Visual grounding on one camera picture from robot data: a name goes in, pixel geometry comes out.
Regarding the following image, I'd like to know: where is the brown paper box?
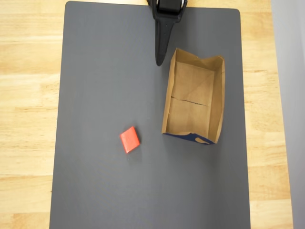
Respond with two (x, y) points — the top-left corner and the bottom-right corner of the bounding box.
(161, 47), (226, 145)

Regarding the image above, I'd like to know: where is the dark grey table mat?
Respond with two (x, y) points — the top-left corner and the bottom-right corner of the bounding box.
(49, 0), (251, 229)

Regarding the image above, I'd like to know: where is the small red block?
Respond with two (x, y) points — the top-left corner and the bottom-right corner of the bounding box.
(119, 126), (141, 154)

